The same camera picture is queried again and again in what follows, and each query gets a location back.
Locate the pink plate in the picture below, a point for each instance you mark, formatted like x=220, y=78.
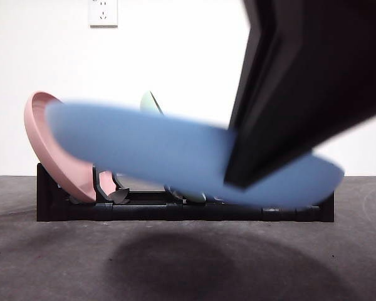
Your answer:
x=34, y=131

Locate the black plastic plate rack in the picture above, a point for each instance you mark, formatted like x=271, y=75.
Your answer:
x=144, y=214

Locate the white wall socket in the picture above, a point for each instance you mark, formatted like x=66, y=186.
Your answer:
x=103, y=14

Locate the green plate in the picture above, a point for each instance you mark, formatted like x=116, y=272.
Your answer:
x=148, y=102

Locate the blue plate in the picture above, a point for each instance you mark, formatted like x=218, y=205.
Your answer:
x=144, y=141

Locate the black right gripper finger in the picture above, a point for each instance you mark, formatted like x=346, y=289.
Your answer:
x=300, y=78

